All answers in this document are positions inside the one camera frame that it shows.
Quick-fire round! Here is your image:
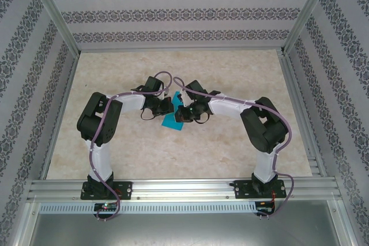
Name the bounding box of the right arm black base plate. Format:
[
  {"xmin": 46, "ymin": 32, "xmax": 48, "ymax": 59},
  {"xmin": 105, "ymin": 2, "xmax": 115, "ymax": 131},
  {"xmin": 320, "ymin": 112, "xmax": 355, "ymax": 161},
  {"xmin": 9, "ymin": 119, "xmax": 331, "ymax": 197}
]
[{"xmin": 234, "ymin": 179, "xmax": 288, "ymax": 200}]

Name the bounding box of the aluminium frame post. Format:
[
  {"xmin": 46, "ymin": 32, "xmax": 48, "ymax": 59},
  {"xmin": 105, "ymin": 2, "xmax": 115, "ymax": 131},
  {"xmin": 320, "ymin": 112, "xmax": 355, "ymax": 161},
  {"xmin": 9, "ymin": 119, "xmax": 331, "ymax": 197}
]
[
  {"xmin": 280, "ymin": 0, "xmax": 337, "ymax": 55},
  {"xmin": 24, "ymin": 0, "xmax": 82, "ymax": 54}
]

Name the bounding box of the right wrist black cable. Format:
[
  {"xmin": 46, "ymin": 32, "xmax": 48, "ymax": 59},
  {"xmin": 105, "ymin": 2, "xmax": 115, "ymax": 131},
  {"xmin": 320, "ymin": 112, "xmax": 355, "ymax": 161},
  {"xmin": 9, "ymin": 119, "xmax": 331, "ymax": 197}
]
[{"xmin": 193, "ymin": 113, "xmax": 211, "ymax": 126}]

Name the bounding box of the slotted grey cable duct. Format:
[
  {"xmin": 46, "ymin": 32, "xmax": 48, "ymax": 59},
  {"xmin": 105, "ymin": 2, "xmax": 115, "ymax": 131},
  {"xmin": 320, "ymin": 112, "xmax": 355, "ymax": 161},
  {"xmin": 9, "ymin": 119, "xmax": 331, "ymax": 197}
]
[{"xmin": 39, "ymin": 202, "xmax": 258, "ymax": 215}]

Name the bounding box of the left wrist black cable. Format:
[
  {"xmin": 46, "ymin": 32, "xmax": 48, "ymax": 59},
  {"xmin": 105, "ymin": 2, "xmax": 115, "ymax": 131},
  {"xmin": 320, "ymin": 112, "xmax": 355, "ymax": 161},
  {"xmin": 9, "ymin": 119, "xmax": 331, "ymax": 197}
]
[{"xmin": 140, "ymin": 108, "xmax": 158, "ymax": 122}]

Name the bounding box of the aluminium mounting rail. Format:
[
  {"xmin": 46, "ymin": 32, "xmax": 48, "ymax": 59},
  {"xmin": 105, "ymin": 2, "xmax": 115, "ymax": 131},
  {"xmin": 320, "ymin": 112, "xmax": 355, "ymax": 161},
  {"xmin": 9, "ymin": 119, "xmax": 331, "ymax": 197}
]
[{"xmin": 27, "ymin": 179, "xmax": 342, "ymax": 201}]

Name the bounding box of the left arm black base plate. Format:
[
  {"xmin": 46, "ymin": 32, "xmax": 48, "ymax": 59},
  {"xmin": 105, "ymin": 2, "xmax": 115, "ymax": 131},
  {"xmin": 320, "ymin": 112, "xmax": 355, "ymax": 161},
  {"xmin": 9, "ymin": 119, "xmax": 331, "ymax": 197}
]
[{"xmin": 80, "ymin": 181, "xmax": 134, "ymax": 200}]

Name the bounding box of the grey metal sheet tray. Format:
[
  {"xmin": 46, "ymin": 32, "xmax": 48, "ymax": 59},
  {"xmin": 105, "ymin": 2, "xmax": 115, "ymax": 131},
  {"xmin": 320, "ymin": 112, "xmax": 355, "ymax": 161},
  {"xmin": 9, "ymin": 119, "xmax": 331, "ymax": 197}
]
[{"xmin": 13, "ymin": 199, "xmax": 356, "ymax": 246}]

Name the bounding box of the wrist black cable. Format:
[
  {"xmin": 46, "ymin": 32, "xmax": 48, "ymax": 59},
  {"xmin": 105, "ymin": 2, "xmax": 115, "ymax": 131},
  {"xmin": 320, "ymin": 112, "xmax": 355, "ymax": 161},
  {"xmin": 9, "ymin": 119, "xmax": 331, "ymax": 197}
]
[
  {"xmin": 140, "ymin": 108, "xmax": 158, "ymax": 122},
  {"xmin": 193, "ymin": 113, "xmax": 211, "ymax": 126}
]

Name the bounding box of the blue paper sheet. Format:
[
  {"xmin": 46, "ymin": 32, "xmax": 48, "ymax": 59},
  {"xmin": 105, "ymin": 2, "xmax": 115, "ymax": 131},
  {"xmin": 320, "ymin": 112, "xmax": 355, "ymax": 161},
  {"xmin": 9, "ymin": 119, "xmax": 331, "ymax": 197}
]
[{"xmin": 161, "ymin": 90, "xmax": 186, "ymax": 132}]

